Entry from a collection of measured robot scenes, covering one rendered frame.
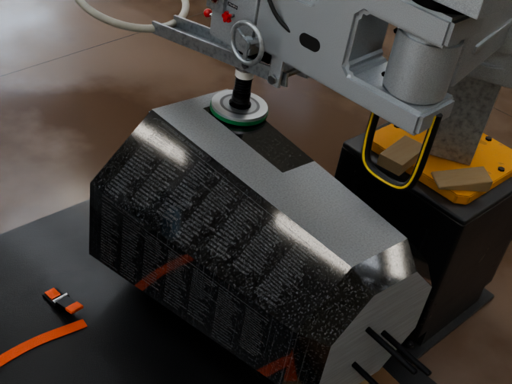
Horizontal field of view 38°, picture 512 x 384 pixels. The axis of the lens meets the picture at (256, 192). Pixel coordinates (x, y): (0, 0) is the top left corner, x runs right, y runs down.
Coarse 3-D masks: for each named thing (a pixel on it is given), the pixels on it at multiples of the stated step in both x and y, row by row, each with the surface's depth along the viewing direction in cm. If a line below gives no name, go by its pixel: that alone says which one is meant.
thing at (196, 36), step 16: (176, 16) 290; (160, 32) 283; (176, 32) 276; (192, 32) 287; (208, 32) 280; (192, 48) 273; (208, 48) 267; (224, 48) 262; (240, 64) 258; (272, 80) 245
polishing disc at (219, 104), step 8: (216, 96) 277; (224, 96) 278; (256, 96) 282; (216, 104) 272; (224, 104) 273; (256, 104) 277; (264, 104) 277; (216, 112) 270; (224, 112) 269; (232, 112) 270; (240, 112) 270; (248, 112) 271; (256, 112) 272; (264, 112) 273; (240, 120) 267; (248, 120) 268; (256, 120) 270
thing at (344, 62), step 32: (288, 0) 228; (320, 0) 221; (352, 0) 211; (384, 0) 204; (288, 32) 232; (320, 32) 223; (352, 32) 217; (384, 32) 229; (416, 32) 200; (448, 32) 195; (288, 64) 239; (320, 64) 228; (352, 64) 223; (384, 64) 231; (352, 96) 224; (384, 96) 217; (448, 96) 220; (416, 128) 213
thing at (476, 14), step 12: (420, 0) 196; (432, 0) 194; (444, 0) 188; (456, 0) 186; (468, 0) 184; (480, 0) 182; (492, 0) 185; (504, 0) 191; (444, 12) 194; (456, 12) 195; (468, 12) 185; (480, 12) 183; (492, 12) 189
